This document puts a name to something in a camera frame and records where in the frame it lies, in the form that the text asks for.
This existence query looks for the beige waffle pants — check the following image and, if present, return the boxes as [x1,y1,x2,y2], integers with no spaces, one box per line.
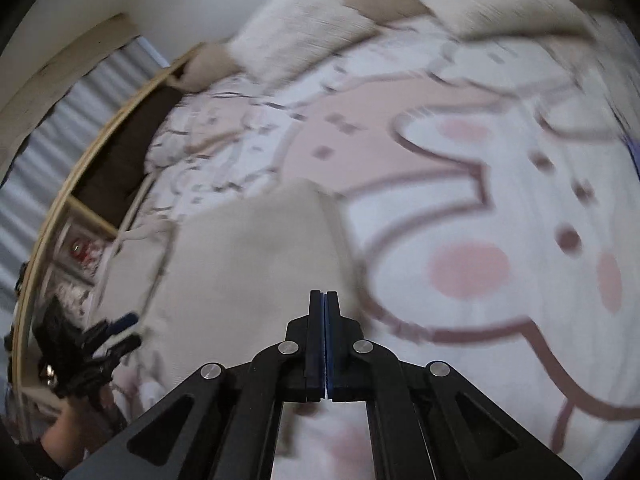
[140,180,359,390]

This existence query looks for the small white fluffy pillow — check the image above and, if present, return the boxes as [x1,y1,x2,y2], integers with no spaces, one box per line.
[418,0,589,40]

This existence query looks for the grey window curtain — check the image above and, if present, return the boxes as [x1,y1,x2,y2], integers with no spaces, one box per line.
[0,36,168,323]

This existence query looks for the red doll display case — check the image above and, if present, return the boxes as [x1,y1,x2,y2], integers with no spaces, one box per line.
[61,233,108,278]

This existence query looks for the beige curtain valance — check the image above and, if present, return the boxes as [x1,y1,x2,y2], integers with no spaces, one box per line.
[1,13,139,179]

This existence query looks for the bear print bed cover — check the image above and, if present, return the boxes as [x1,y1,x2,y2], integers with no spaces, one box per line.
[117,16,639,479]

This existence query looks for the folded beige waffle garment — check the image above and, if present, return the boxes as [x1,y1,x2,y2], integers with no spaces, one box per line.
[86,220,178,327]

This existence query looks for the person's left hand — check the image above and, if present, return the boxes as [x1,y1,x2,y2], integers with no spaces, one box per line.
[39,386,117,477]

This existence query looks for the large white fluffy pillow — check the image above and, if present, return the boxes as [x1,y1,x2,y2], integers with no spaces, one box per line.
[228,0,378,89]

